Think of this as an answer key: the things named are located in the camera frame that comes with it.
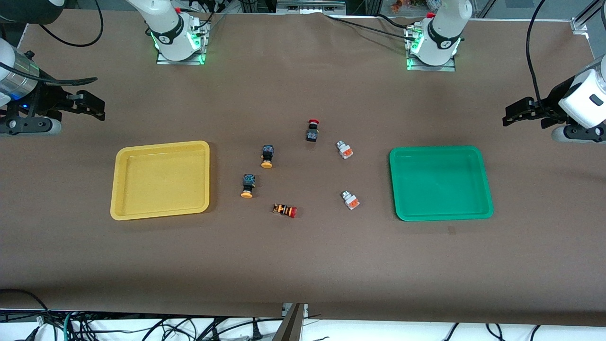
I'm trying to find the green plastic tray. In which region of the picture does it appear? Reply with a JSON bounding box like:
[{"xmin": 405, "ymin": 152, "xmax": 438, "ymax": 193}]
[{"xmin": 389, "ymin": 146, "xmax": 494, "ymax": 222}]

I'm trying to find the yellow plastic tray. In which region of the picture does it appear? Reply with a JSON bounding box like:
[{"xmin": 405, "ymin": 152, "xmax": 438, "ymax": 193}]
[{"xmin": 110, "ymin": 141, "xmax": 210, "ymax": 221}]

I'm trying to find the brown table cover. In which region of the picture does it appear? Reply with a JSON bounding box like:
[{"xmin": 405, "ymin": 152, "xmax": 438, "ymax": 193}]
[{"xmin": 0, "ymin": 9, "xmax": 606, "ymax": 327}]

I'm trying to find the brown angled bar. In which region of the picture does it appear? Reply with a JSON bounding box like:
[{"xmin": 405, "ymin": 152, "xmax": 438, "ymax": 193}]
[{"xmin": 272, "ymin": 303, "xmax": 304, "ymax": 341}]

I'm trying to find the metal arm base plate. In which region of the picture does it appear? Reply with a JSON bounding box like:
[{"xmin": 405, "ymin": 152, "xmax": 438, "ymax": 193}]
[
  {"xmin": 405, "ymin": 26, "xmax": 456, "ymax": 72},
  {"xmin": 156, "ymin": 24, "xmax": 209, "ymax": 65}
]

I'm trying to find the black cable on table cover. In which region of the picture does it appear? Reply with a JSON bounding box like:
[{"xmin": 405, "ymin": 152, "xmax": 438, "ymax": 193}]
[{"xmin": 324, "ymin": 13, "xmax": 417, "ymax": 41}]

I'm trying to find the green cable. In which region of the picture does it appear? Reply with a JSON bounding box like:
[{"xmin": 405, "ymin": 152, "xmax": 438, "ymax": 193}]
[{"xmin": 63, "ymin": 310, "xmax": 77, "ymax": 341}]

